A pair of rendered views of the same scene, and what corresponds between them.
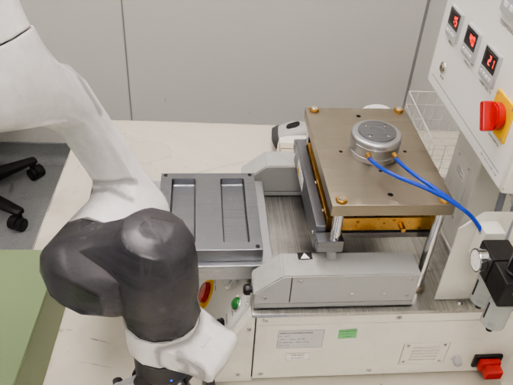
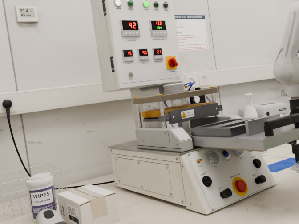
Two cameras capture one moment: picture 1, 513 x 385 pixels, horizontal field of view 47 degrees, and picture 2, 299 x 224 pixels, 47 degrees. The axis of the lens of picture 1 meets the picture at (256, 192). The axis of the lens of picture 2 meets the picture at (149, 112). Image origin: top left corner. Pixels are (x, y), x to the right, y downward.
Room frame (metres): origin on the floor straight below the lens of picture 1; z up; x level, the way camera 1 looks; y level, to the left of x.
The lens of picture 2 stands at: (1.49, 0.91, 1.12)
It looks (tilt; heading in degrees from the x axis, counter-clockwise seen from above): 3 degrees down; 242
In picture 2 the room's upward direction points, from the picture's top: 8 degrees counter-clockwise
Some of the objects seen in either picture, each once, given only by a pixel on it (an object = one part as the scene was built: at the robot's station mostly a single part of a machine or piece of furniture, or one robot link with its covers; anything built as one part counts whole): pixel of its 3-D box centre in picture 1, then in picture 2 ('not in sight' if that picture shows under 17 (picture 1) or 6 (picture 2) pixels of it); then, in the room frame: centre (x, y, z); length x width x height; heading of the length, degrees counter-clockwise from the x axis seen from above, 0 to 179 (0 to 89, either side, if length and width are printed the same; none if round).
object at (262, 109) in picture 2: not in sight; (263, 117); (-0.11, -0.62, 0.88); 0.25 x 0.20 x 0.17; 88
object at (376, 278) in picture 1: (329, 279); (220, 125); (0.65, -0.12, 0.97); 0.26 x 0.05 x 0.07; 97
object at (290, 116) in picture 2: not in sight; (284, 124); (0.74, 0.26, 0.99); 0.15 x 0.02 x 0.04; 7
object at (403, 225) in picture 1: (369, 176); (178, 104); (0.78, -0.18, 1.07); 0.22 x 0.17 x 0.10; 7
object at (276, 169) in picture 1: (307, 173); (162, 138); (0.92, -0.09, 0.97); 0.25 x 0.05 x 0.07; 97
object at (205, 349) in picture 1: (181, 335); (295, 90); (0.45, 0.08, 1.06); 0.13 x 0.12 x 0.05; 21
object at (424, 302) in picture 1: (373, 236); (175, 141); (0.80, -0.21, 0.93); 0.46 x 0.35 x 0.01; 97
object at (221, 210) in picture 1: (208, 214); (232, 126); (0.76, 0.08, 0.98); 0.20 x 0.17 x 0.03; 7
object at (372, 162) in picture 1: (392, 171); (174, 100); (0.78, -0.21, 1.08); 0.31 x 0.24 x 0.13; 7
